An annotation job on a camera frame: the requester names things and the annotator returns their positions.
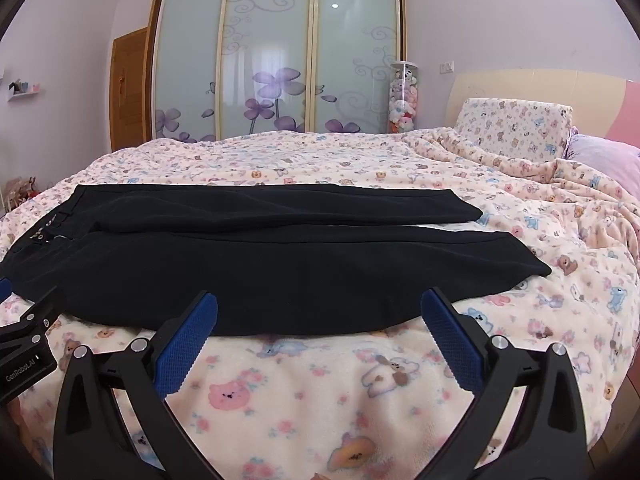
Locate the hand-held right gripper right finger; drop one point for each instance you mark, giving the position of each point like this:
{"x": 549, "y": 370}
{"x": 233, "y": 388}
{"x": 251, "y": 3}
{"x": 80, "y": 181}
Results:
{"x": 450, "y": 332}

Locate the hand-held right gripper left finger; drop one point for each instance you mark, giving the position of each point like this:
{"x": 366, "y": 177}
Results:
{"x": 192, "y": 340}

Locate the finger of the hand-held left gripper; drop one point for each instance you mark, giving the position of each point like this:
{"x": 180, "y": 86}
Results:
{"x": 42, "y": 307}
{"x": 4, "y": 290}

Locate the black pants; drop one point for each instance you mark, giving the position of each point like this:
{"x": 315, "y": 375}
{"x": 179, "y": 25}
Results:
{"x": 275, "y": 270}

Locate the small decor figurines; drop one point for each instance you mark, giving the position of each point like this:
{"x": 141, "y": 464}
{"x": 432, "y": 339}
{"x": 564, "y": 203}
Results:
{"x": 20, "y": 192}

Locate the bear printed blanket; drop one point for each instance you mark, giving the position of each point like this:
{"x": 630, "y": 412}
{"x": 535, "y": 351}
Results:
{"x": 350, "y": 390}

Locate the bear printed pillow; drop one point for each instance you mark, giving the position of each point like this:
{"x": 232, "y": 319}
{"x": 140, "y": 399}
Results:
{"x": 510, "y": 127}

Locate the wooden door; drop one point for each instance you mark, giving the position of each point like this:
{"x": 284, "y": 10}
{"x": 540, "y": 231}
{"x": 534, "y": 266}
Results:
{"x": 127, "y": 95}

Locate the purple pillow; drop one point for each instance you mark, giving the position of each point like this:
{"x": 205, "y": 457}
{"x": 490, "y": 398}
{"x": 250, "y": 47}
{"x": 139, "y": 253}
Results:
{"x": 605, "y": 157}

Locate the clear tube of plush toys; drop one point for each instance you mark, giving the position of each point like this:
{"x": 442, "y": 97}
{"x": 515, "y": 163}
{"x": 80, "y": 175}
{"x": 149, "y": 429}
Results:
{"x": 403, "y": 100}

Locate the cream pink bed headboard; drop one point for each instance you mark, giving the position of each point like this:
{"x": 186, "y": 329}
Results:
{"x": 550, "y": 89}

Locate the flower patterned glass wardrobe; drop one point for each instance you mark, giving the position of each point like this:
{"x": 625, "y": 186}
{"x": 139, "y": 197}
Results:
{"x": 270, "y": 35}

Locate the white wall shelf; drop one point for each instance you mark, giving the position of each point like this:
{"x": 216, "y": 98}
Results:
{"x": 22, "y": 91}

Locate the white wall switch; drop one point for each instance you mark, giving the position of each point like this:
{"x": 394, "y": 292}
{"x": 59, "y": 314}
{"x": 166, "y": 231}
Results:
{"x": 446, "y": 66}

